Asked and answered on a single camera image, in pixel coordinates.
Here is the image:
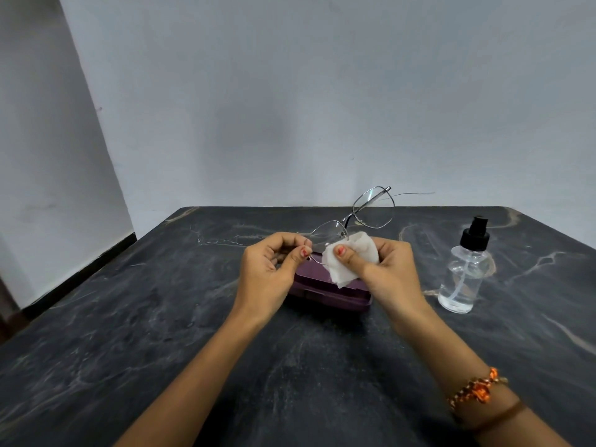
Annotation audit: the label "white cleaning tissue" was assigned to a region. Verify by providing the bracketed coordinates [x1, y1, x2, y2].
[322, 232, 381, 289]

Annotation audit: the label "thin metal frame eyeglasses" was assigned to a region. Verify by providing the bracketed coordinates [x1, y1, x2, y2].
[198, 186, 436, 267]

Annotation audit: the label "person's left hand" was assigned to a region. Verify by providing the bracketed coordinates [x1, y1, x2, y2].
[231, 232, 314, 324]

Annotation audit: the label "brown thread wristband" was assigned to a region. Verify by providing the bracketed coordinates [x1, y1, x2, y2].
[458, 399, 525, 433]

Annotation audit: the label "clear spray bottle black cap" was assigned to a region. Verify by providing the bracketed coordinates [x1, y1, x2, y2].
[438, 216, 492, 314]

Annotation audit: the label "person's right hand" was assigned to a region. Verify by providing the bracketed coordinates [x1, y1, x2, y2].
[335, 237, 427, 322]

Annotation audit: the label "person's right forearm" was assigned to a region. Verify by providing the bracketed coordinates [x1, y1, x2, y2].
[389, 298, 571, 447]

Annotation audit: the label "orange beaded bracelet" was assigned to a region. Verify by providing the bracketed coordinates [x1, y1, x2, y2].
[447, 367, 509, 411]

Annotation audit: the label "person's left forearm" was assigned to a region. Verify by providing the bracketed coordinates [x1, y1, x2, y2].
[114, 302, 280, 447]

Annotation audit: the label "purple eyeglasses case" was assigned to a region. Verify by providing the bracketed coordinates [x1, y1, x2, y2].
[288, 250, 373, 313]

